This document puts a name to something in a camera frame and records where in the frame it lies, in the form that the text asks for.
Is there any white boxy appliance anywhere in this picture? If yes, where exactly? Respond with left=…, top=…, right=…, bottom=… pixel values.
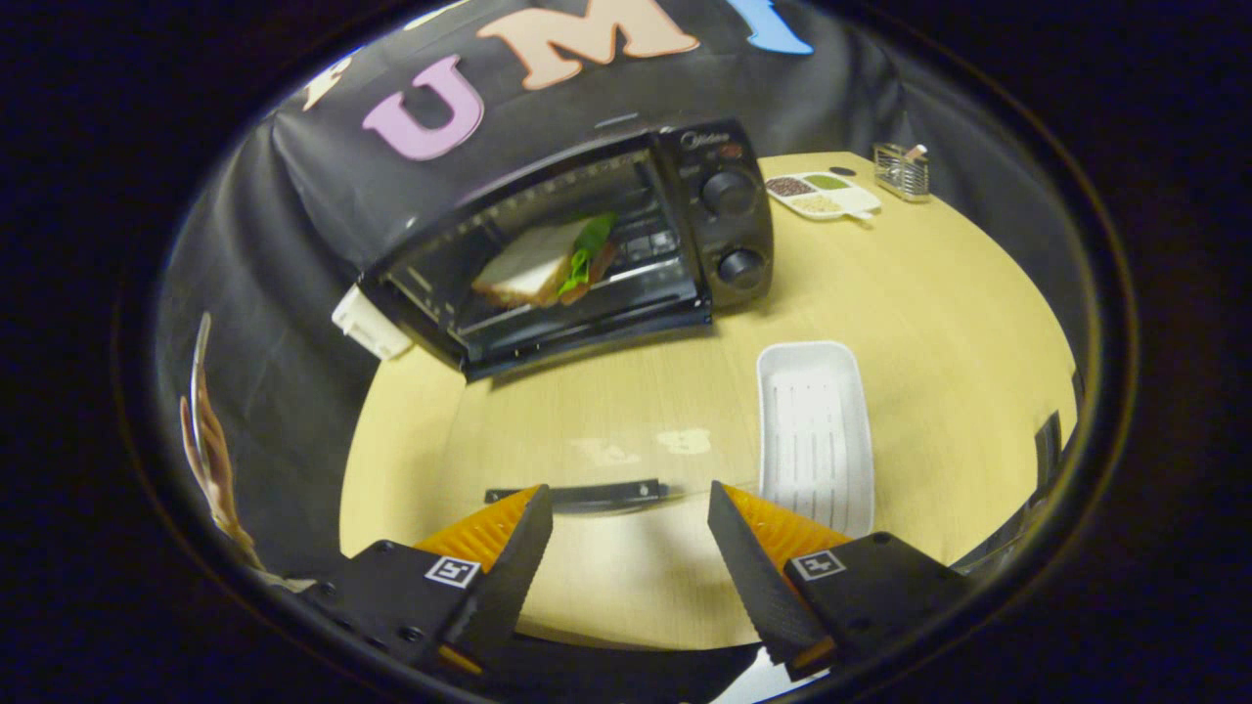
left=331, top=285, right=415, bottom=362

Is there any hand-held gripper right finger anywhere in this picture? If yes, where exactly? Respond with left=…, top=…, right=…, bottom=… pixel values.
left=706, top=480, right=975, bottom=683

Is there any white divided grain dish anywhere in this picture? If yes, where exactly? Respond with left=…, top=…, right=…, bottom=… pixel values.
left=764, top=171, right=883, bottom=224

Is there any lettuce sandwich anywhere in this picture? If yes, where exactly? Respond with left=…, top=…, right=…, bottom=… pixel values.
left=471, top=212, right=620, bottom=310

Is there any small wire mesh holder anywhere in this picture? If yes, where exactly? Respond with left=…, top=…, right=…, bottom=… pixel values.
left=872, top=142, right=932, bottom=204

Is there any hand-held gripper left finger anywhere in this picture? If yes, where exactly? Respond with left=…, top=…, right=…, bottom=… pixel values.
left=298, top=485, right=555, bottom=678

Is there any white ribbed tray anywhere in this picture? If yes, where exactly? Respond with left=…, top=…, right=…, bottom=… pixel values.
left=755, top=340, right=876, bottom=540

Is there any black toaster oven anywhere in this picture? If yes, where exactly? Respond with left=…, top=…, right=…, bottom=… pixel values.
left=356, top=118, right=777, bottom=515

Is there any black backdrop cloth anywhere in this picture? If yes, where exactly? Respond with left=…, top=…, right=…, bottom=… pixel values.
left=155, top=0, right=1087, bottom=578

